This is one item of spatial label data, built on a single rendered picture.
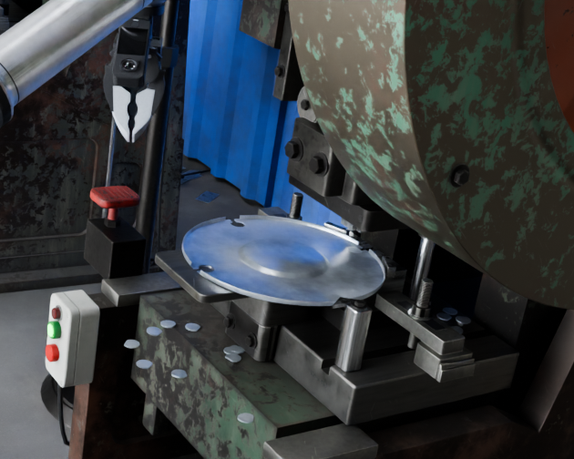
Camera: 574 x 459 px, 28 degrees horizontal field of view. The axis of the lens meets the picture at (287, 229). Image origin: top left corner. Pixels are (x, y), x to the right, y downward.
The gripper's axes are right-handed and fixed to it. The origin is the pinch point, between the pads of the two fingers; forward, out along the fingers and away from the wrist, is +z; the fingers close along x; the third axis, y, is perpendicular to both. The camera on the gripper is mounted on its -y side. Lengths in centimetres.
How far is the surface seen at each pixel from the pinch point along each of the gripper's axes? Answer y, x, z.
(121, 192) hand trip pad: 4.1, 1.2, 11.0
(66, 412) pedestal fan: 55, 13, 85
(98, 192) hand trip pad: 3.1, 4.6, 11.0
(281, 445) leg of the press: -46, -24, 24
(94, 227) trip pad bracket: 2.5, 5.0, 16.7
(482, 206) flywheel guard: -66, -37, -19
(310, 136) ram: -18.1, -25.2, -8.4
